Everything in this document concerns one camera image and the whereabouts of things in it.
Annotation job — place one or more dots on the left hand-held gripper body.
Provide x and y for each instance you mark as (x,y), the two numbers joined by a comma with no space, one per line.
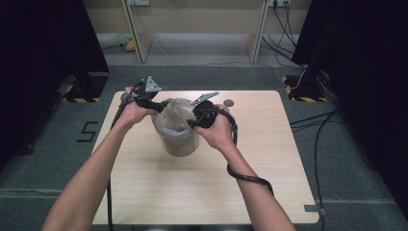
(146,97)

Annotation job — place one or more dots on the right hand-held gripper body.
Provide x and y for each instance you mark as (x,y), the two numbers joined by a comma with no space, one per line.
(203,114)

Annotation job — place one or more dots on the grey plastic bag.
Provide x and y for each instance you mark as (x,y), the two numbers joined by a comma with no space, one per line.
(173,117)

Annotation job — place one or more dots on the transparent brown plastic bin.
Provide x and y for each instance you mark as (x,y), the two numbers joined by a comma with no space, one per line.
(179,146)

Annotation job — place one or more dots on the person's left hand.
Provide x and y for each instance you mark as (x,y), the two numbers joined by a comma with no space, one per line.
(133,114)

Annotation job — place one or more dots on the person's right hand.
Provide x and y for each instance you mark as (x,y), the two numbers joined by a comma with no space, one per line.
(219,133)

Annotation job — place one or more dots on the grey round table grommet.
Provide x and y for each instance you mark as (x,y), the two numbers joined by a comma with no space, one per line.
(229,103)

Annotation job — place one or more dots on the yellow object on floor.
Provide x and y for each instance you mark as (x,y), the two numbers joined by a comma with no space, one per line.
(130,46)

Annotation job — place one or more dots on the black yellow striped stand base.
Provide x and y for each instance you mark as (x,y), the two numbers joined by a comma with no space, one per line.
(303,91)
(85,89)

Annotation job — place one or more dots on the black curtain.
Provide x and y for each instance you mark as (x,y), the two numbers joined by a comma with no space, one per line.
(369,80)
(38,64)

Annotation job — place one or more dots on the beige wooden desk frame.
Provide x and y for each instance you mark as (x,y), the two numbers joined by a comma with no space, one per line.
(138,35)

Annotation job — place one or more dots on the white wall power strip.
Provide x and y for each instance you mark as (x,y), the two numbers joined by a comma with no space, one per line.
(138,2)
(279,2)

